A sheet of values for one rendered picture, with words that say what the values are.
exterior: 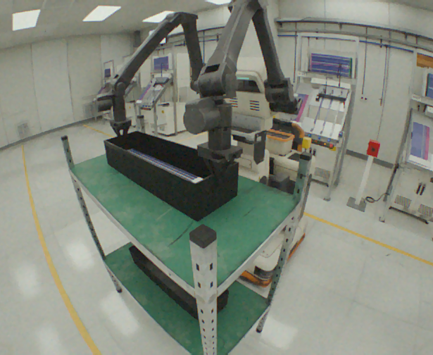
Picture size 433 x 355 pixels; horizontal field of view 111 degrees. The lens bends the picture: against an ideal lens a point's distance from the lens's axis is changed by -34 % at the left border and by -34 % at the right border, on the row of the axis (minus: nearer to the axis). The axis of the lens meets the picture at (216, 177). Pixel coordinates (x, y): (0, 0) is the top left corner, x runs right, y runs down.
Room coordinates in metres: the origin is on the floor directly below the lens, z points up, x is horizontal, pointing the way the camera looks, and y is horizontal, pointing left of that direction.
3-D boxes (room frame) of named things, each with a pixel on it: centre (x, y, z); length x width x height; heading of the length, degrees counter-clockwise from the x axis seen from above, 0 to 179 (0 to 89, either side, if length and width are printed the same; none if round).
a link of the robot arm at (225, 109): (0.52, -0.01, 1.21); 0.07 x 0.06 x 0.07; 146
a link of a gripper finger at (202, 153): (0.53, 0.00, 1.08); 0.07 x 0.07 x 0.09; 48
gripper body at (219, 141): (0.52, -0.01, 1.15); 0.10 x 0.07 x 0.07; 48
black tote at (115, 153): (0.70, 0.21, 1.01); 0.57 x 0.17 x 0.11; 49
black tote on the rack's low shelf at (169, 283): (0.69, 0.21, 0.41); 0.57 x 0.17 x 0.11; 49
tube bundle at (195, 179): (0.70, 0.21, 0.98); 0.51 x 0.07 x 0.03; 49
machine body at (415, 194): (1.74, -2.51, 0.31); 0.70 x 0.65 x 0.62; 49
